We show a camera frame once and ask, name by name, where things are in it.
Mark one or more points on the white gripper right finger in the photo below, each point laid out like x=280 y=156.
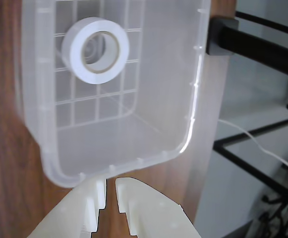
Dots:
x=153 y=210

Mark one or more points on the thin black metal frame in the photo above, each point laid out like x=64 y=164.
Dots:
x=233 y=153

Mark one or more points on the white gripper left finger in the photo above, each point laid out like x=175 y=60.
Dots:
x=72 y=210

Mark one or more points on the clear plastic storage box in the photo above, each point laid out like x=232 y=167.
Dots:
x=163 y=74

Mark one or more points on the black table beam with bracket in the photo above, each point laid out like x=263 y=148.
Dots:
x=245 y=42

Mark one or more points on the white tape roll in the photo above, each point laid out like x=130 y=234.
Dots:
x=74 y=49

